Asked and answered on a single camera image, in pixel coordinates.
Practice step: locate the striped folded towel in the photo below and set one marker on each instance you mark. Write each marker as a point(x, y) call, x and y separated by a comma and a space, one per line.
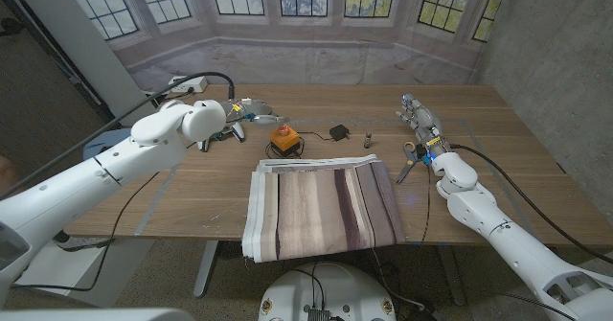
point(321, 206)

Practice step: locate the grey table leg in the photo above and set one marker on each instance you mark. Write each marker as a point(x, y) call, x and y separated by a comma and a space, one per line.
point(451, 275)
point(206, 268)

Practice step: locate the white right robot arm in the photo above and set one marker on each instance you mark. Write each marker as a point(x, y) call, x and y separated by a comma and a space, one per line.
point(503, 235)

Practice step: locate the orange box red button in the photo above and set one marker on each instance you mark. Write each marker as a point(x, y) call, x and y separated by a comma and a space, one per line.
point(284, 140)

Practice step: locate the dark sneaker white sole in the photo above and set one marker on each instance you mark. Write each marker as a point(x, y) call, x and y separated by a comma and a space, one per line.
point(79, 242)

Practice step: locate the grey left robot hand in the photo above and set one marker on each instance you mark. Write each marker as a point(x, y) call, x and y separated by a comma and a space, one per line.
point(256, 107)

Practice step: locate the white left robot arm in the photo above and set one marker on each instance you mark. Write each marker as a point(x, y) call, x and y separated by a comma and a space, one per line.
point(96, 177)

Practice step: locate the printed window backdrop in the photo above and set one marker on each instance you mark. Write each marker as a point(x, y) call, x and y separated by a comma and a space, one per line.
point(297, 48)

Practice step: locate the white power strip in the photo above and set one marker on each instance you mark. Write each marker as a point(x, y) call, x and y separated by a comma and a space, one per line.
point(191, 85)

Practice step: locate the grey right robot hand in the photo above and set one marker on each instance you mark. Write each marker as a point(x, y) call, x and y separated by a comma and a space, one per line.
point(426, 122)

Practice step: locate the black power adapter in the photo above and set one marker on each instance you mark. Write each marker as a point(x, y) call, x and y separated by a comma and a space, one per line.
point(339, 132)

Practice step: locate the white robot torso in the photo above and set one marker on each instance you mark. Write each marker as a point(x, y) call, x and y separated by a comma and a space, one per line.
point(330, 287)

